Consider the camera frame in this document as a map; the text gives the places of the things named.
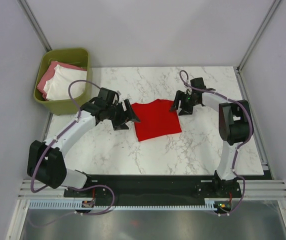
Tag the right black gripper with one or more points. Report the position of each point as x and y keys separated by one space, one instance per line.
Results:
x=181 y=95

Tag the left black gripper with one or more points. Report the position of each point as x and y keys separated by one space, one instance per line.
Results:
x=125 y=116

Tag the red t shirt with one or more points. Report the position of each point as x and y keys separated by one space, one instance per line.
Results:
x=156 y=119

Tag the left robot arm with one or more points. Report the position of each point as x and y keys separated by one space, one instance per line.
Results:
x=46 y=160

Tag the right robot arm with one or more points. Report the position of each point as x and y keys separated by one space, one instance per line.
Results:
x=235 y=125

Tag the olive green plastic bin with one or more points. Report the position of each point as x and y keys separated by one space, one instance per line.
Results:
x=79 y=57

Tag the white folded t shirt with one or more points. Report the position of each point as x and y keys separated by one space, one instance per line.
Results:
x=56 y=88

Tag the pink folded t shirt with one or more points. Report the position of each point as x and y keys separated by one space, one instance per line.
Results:
x=50 y=73

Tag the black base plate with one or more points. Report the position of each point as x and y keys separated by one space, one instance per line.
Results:
x=157 y=189

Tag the white slotted cable duct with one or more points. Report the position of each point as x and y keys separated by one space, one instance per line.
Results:
x=78 y=204

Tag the right aluminium frame post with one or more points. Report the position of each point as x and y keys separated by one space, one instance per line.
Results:
x=259 y=33

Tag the aluminium frame post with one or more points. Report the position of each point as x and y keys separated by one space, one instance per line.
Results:
x=259 y=33
x=24 y=5

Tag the left aluminium frame post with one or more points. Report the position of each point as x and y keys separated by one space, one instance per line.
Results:
x=24 y=5

